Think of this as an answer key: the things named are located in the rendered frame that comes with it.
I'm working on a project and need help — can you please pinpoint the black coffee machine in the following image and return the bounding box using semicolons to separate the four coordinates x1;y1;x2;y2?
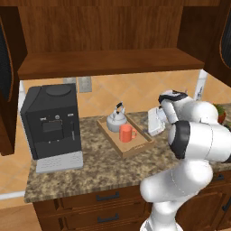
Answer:
19;83;85;175

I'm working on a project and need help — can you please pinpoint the green potted plant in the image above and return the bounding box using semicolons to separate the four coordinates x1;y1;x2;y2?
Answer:
212;102;228;125

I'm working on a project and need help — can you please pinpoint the black drawer handle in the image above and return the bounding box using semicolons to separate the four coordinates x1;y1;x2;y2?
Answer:
96;191;121;202
97;213;120;225
214;173;226;182

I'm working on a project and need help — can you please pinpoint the wooden cabinet door glass pane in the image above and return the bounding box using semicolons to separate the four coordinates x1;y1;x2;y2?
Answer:
203;0;231;88
0;5;29;157

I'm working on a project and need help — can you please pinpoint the wooden base cabinet door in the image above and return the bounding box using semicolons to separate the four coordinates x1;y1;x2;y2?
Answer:
176;182;231;231

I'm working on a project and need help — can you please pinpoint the grey wall outlet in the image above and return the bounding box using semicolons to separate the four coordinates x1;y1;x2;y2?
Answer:
78;76;93;94
62;77;78;86

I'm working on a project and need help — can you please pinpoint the orange mug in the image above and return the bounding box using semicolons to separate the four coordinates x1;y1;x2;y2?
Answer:
118;124;138;143

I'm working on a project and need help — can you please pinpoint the wooden wall cabinet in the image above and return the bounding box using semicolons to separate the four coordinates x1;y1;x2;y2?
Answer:
16;0;222;81

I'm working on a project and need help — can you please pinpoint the wooden drawer front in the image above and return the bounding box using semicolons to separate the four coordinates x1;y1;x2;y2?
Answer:
62;207;152;231
59;187;146;210

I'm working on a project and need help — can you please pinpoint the silver kettle with black handle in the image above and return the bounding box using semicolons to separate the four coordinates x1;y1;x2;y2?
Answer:
106;101;128;134

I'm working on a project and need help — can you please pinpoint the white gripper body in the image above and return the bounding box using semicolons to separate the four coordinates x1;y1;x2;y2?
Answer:
147;106;166;137

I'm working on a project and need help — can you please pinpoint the black cabinet door handle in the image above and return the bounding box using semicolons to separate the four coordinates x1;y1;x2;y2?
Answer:
221;196;231;212

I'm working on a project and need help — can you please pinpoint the wooden tray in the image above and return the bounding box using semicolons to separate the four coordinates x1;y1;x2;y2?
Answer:
96;113;156;160

